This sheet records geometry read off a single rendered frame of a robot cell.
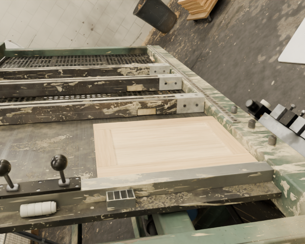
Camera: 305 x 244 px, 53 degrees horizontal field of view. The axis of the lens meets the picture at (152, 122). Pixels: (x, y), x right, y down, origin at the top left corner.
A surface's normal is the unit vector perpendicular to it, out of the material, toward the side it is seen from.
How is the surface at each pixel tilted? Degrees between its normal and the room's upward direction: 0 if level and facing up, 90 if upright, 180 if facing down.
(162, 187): 90
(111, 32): 90
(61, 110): 90
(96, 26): 90
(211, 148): 54
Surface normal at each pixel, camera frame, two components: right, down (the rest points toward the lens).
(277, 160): 0.02, -0.91
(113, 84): 0.21, 0.39
